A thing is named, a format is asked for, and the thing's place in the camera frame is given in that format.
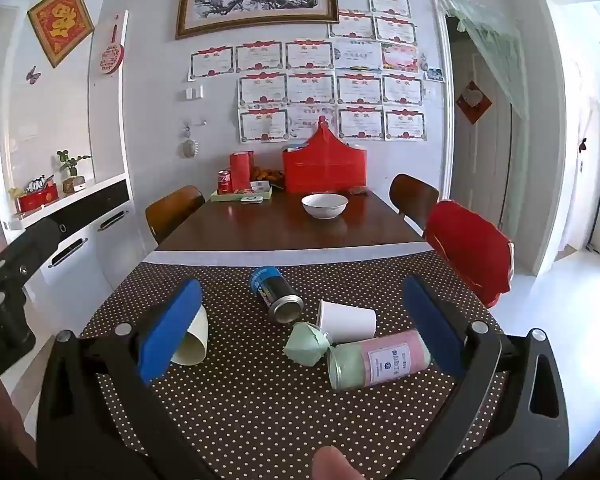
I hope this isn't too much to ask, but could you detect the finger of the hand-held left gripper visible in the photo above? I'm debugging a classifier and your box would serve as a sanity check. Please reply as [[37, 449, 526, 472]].
[[0, 217, 64, 286]]

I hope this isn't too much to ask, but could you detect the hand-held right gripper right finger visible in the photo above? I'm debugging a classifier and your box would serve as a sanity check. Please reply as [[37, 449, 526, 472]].
[[402, 275, 572, 480]]

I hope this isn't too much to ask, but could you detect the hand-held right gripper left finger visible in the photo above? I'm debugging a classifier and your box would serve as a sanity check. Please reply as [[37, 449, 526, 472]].
[[36, 279, 217, 480]]

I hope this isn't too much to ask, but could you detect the white paper cup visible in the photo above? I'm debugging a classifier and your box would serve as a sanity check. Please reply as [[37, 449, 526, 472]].
[[317, 299, 377, 345]]

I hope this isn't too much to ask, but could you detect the person's left forearm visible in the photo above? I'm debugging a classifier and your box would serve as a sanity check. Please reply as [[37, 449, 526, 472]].
[[0, 375, 37, 467]]

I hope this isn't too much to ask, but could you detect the cream paper cup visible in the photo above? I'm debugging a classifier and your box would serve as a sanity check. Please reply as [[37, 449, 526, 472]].
[[170, 305, 210, 366]]

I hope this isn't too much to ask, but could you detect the person's right hand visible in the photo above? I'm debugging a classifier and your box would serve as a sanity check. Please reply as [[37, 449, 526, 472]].
[[312, 445, 367, 480]]

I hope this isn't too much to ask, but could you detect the red tin box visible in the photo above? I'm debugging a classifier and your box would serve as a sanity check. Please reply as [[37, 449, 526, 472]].
[[14, 174, 60, 213]]

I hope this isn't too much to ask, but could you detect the white cabinet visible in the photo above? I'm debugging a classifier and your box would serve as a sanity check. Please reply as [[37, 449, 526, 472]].
[[0, 170, 151, 341]]

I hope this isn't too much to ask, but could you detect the pink and green can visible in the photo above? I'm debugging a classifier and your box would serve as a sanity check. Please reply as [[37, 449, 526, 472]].
[[327, 329, 432, 391]]

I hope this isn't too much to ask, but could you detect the small potted plant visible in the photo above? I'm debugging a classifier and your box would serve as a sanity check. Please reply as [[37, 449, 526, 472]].
[[56, 150, 92, 195]]

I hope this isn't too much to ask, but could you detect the chair with red cover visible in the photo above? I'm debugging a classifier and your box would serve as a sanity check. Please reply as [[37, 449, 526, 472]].
[[424, 200, 515, 308]]

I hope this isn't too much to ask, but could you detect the blue and black can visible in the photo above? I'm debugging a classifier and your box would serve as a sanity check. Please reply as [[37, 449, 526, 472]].
[[248, 266, 305, 323]]

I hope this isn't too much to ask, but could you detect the brown polka-dot tablecloth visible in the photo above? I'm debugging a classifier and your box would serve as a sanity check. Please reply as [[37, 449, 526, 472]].
[[77, 250, 511, 480]]

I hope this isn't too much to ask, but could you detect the brown wooden chair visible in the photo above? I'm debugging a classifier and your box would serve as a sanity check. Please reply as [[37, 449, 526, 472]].
[[389, 173, 440, 233], [145, 185, 207, 246]]

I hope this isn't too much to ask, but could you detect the green folded paper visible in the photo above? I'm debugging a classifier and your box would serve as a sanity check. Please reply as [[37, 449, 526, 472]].
[[285, 321, 335, 372]]

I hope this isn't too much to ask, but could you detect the green tray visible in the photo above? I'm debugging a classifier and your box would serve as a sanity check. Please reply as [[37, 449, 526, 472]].
[[210, 184, 273, 203]]

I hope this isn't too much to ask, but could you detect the white door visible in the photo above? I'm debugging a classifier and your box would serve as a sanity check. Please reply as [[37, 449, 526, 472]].
[[452, 52, 513, 251]]

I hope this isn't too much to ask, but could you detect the white bowl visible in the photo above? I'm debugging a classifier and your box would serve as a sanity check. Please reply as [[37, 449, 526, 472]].
[[301, 193, 349, 220]]

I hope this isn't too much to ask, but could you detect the small red box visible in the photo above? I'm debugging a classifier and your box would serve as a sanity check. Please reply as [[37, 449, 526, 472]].
[[229, 151, 255, 191]]

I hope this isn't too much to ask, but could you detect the pile of orange snacks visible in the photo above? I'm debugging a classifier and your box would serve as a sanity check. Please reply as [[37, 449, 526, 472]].
[[251, 166, 285, 183]]

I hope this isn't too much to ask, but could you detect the large red gift box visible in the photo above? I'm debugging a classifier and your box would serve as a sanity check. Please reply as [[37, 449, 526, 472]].
[[281, 116, 368, 194]]

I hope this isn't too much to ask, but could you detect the red round hanging ornament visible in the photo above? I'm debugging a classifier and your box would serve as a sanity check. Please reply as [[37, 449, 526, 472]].
[[99, 15, 126, 76]]

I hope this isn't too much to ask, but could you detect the red and gold framed picture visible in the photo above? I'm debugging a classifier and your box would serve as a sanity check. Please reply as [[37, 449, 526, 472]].
[[27, 0, 96, 68]]

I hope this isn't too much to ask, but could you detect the red diamond door decoration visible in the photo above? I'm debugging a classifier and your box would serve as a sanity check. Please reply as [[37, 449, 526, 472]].
[[456, 80, 493, 125]]

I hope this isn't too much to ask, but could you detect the green lace door curtain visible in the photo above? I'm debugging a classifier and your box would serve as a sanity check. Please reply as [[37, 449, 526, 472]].
[[432, 0, 528, 121]]

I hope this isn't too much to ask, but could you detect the wall of certificates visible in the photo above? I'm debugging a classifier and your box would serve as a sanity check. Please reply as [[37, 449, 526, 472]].
[[187, 0, 428, 145]]

